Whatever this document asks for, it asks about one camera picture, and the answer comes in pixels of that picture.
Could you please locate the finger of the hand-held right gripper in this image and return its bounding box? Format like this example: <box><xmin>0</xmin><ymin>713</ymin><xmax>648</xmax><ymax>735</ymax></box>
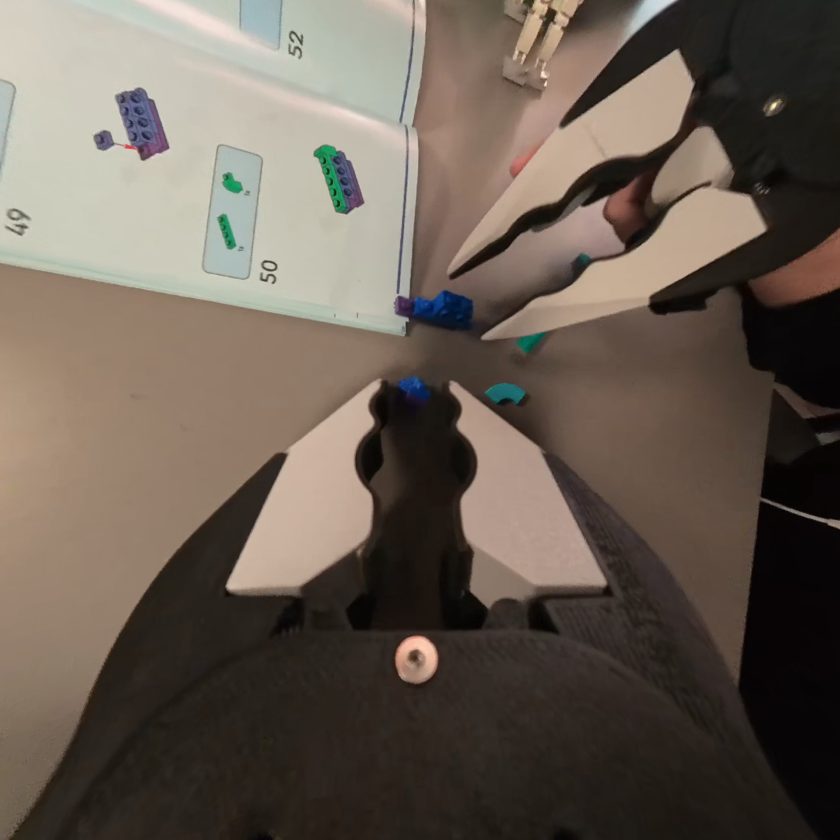
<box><xmin>448</xmin><ymin>51</ymin><xmax>701</xmax><ymax>278</ymax></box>
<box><xmin>481</xmin><ymin>187</ymin><xmax>769</xmax><ymax>342</ymax></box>

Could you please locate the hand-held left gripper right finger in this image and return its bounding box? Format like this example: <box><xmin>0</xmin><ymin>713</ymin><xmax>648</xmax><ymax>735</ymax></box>
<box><xmin>446</xmin><ymin>379</ymin><xmax>609</xmax><ymax>608</ymax></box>

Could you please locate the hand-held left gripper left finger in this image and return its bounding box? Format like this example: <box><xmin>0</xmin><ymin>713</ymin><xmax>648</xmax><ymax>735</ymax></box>
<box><xmin>224</xmin><ymin>377</ymin><xmax>388</xmax><ymax>598</ymax></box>

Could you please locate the blue purple toy brick assembly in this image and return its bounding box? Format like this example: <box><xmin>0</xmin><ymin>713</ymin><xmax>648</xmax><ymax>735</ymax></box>
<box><xmin>394</xmin><ymin>290</ymin><xmax>475</xmax><ymax>332</ymax></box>

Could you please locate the person's right forearm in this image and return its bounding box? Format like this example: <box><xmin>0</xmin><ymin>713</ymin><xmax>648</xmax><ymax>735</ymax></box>
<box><xmin>742</xmin><ymin>282</ymin><xmax>840</xmax><ymax>409</ymax></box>

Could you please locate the person's right hand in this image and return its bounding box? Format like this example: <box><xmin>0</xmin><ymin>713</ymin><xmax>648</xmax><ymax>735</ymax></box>
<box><xmin>508</xmin><ymin>147</ymin><xmax>840</xmax><ymax>309</ymax></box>

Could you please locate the white toy brick unicorn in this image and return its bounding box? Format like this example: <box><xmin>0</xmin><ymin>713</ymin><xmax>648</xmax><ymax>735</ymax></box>
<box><xmin>502</xmin><ymin>0</ymin><xmax>585</xmax><ymax>90</ymax></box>

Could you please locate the pale blue instruction booklet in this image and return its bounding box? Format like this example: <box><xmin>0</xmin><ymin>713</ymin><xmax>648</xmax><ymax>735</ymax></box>
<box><xmin>0</xmin><ymin>0</ymin><xmax>427</xmax><ymax>337</ymax></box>

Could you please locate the white cord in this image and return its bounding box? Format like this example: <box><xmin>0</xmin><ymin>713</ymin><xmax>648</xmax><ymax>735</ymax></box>
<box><xmin>760</xmin><ymin>497</ymin><xmax>840</xmax><ymax>527</ymax></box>

